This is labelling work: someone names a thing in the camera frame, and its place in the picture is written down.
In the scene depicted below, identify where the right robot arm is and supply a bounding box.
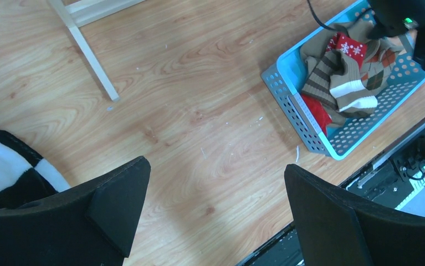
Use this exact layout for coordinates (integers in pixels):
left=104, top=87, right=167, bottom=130
left=367, top=0, right=425, bottom=71

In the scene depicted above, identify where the red patterned sock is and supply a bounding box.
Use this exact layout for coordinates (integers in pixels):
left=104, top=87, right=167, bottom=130
left=326, top=32, right=367, bottom=69

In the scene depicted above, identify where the light blue plastic basket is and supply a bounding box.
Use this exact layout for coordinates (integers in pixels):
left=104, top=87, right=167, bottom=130
left=260, top=0, right=425, bottom=161

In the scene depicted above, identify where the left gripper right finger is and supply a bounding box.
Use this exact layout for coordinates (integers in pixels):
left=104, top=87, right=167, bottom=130
left=284, top=164, right=425, bottom=265

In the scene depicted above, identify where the brown striped sock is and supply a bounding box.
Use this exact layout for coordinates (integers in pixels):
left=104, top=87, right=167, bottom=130
left=301, top=49, right=378, bottom=117

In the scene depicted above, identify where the black white checkered blanket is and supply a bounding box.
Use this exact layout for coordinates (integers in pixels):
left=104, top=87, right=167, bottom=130
left=0, top=130, right=70, bottom=209

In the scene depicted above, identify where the tan brown sock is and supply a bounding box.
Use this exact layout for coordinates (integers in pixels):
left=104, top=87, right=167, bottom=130
left=300, top=21, right=403, bottom=73

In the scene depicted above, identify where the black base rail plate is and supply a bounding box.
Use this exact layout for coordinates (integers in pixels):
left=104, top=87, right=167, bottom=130
left=242, top=118, right=425, bottom=265

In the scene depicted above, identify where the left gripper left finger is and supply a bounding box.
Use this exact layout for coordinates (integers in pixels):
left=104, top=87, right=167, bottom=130
left=0, top=156, right=151, bottom=265

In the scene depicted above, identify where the wooden clothes rack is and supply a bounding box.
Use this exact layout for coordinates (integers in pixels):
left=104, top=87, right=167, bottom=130
left=49, top=0, right=143, bottom=102

